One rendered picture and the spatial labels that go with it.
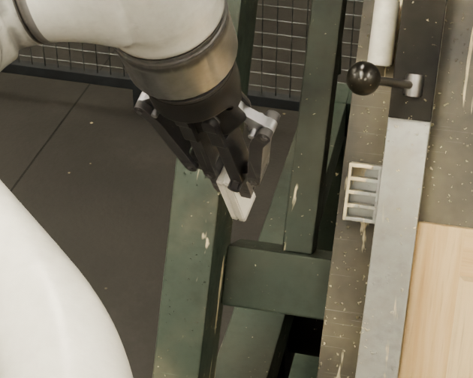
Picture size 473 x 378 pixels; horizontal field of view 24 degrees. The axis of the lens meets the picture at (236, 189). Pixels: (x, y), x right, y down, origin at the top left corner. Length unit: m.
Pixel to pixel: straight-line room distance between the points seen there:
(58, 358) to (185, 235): 0.84
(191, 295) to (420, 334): 0.28
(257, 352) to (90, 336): 1.28
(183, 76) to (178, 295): 0.59
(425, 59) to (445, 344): 0.34
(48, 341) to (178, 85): 0.33
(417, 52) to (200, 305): 0.40
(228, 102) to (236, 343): 0.99
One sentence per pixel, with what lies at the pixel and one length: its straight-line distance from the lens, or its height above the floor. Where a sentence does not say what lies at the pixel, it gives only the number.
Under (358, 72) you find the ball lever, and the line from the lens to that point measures 1.20.
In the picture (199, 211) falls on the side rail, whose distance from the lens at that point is 1.34.
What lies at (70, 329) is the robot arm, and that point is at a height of 1.68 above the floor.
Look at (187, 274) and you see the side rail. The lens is 1.35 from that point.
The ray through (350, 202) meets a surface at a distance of 1.34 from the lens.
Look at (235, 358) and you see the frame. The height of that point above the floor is 0.79.
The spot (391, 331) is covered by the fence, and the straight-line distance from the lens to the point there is 1.34.
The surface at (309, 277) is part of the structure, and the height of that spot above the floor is 1.13.
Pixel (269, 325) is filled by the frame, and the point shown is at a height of 0.79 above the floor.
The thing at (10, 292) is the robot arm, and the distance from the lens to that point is 0.55.
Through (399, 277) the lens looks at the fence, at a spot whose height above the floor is 1.19.
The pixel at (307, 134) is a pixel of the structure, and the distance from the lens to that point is 1.41.
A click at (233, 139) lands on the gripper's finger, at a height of 1.53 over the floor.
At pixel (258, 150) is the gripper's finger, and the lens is 0.91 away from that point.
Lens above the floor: 2.03
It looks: 35 degrees down
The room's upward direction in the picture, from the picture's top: straight up
